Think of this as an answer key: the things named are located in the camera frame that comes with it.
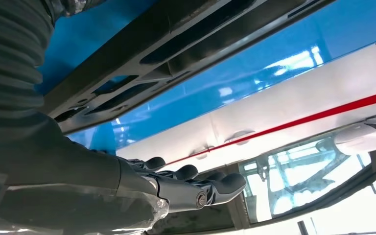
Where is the blue metal shelf rack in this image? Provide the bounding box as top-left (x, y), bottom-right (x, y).
top-left (35, 0), bottom-right (376, 156)

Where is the white car with red stripe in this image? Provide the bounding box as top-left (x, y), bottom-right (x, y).
top-left (116, 34), bottom-right (376, 235)

